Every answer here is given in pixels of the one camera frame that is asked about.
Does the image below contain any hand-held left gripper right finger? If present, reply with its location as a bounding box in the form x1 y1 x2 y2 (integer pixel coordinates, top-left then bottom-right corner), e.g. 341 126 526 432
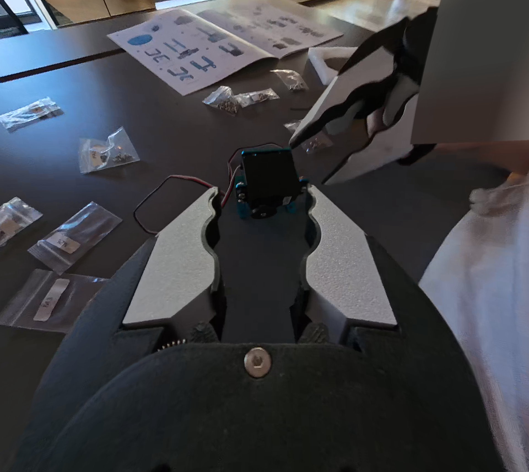
291 185 398 334

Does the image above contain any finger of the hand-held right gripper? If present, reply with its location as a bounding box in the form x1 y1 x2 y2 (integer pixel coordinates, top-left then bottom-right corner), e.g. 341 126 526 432
322 81 420 187
288 52 405 148

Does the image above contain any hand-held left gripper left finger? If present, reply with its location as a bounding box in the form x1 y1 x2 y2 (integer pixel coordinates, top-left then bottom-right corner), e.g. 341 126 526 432
123 186 227 332

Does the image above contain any black servo with blue bracket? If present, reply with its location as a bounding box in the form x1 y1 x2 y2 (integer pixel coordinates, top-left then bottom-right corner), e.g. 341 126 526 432
231 147 310 221

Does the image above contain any person's right forearm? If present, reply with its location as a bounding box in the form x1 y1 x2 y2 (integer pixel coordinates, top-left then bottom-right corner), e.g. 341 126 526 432
428 142 529 187

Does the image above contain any dark desk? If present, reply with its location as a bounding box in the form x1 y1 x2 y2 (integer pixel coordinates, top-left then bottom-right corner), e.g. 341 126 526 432
0 0 511 419

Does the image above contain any clear plastic screw bag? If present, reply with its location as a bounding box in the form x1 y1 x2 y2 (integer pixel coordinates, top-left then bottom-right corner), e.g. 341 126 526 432
0 197 44 248
28 202 123 275
0 97 64 132
78 126 141 174
270 69 309 92
0 268 110 335

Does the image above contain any clear screw bag white label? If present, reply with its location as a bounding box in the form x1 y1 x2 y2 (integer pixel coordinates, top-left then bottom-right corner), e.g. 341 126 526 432
284 120 334 155

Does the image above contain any long clear screw bag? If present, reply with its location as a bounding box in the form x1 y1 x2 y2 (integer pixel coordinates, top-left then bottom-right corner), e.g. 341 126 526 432
235 88 281 107

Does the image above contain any bag full of screws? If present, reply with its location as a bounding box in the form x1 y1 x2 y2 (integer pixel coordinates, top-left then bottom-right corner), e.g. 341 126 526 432
202 85 241 114

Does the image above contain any person's white shirt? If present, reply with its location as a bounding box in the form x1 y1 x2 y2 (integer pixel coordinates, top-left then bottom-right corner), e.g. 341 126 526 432
417 180 529 472

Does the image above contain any white instruction booklet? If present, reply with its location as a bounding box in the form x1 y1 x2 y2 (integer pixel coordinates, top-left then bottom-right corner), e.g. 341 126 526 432
107 0 344 96

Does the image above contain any white foam frame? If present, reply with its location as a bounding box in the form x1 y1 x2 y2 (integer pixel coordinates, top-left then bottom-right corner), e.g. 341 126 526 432
307 46 359 85

